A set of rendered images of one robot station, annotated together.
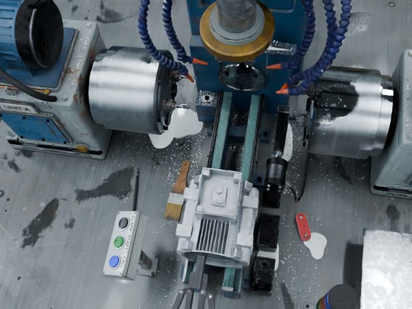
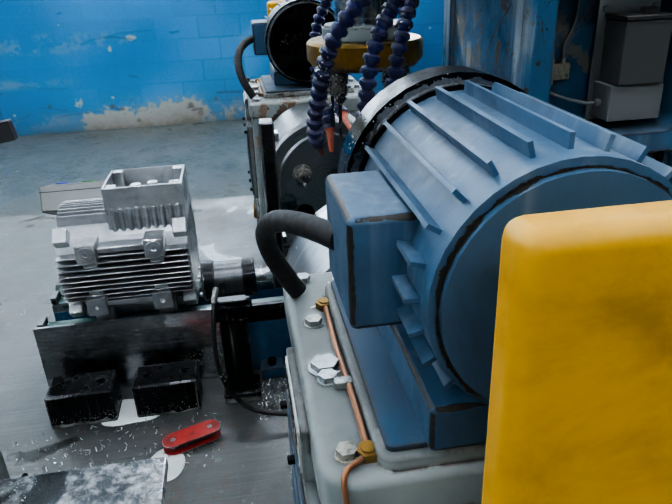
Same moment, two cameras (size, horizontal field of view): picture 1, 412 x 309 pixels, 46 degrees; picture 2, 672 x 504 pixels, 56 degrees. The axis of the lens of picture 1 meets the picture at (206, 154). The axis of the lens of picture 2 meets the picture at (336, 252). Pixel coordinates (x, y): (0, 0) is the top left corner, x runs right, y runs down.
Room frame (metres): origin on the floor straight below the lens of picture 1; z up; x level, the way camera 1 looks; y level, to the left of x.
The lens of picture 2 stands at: (0.22, -1.02, 1.45)
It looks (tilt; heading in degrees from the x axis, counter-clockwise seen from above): 25 degrees down; 62
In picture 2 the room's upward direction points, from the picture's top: 2 degrees counter-clockwise
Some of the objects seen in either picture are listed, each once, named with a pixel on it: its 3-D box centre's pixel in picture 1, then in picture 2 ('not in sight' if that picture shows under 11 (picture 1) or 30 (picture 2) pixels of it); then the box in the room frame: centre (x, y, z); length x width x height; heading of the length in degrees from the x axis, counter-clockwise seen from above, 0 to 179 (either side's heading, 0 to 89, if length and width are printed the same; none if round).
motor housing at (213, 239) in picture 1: (218, 222); (133, 252); (0.37, 0.00, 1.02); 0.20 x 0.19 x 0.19; 160
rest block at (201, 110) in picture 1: (208, 106); not in sight; (0.81, -0.04, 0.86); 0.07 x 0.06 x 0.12; 70
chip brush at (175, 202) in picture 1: (178, 190); not in sight; (0.56, 0.11, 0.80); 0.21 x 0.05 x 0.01; 157
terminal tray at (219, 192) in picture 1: (219, 197); (148, 197); (0.41, -0.01, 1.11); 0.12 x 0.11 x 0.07; 160
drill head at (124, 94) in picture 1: (120, 88); (317, 160); (0.83, 0.21, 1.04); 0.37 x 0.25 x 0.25; 70
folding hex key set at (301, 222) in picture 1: (303, 227); (192, 437); (0.37, -0.25, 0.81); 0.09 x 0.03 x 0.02; 0
